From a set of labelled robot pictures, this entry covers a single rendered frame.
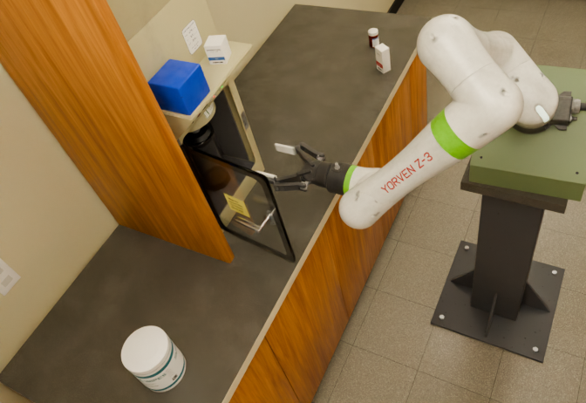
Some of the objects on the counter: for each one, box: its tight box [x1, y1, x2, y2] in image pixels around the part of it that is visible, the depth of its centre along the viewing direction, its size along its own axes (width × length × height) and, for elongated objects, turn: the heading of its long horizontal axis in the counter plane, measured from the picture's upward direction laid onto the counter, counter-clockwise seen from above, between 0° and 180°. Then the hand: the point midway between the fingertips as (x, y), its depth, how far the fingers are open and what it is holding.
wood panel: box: [0, 0, 235, 263], centre depth 133 cm, size 49×3×140 cm, turn 73°
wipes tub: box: [121, 325, 186, 393], centre depth 148 cm, size 13×13×15 cm
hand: (271, 161), depth 164 cm, fingers open, 11 cm apart
